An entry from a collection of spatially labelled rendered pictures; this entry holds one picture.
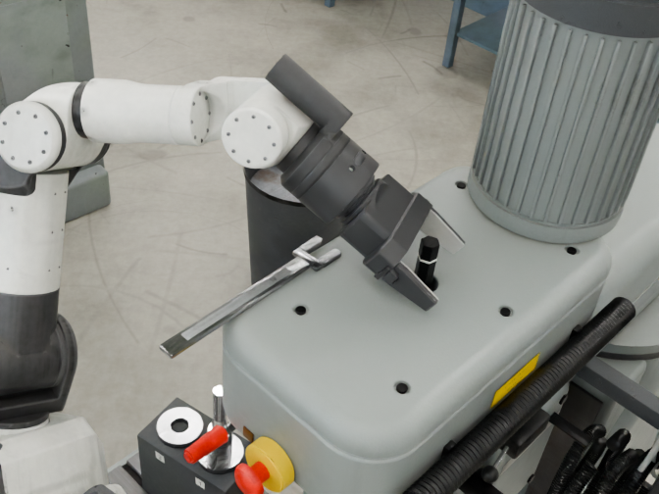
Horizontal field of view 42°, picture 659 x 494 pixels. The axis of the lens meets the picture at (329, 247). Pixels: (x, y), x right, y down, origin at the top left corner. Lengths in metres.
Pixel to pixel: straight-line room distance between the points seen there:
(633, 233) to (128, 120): 0.77
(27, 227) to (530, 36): 0.60
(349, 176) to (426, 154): 3.69
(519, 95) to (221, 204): 3.19
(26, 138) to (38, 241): 0.13
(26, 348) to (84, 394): 2.26
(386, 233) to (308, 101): 0.16
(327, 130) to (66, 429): 0.50
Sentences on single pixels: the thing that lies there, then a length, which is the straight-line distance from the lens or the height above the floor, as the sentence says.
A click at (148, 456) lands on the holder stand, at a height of 1.11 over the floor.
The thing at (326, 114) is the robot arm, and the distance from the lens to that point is 0.90.
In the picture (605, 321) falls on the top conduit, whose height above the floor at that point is 1.81.
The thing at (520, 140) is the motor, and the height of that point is 2.01.
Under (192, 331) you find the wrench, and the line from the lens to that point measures 0.89.
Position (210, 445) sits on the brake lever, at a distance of 1.04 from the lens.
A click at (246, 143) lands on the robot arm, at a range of 0.88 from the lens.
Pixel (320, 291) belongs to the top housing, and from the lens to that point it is 0.95.
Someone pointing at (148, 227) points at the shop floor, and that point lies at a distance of 3.98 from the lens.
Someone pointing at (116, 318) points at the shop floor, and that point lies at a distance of 3.58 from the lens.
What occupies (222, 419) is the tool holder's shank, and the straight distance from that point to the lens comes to 1.60.
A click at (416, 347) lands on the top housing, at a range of 0.91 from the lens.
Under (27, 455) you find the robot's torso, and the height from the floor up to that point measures 1.68.
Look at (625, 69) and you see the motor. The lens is 0.96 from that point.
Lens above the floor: 2.55
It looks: 41 degrees down
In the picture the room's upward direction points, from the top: 6 degrees clockwise
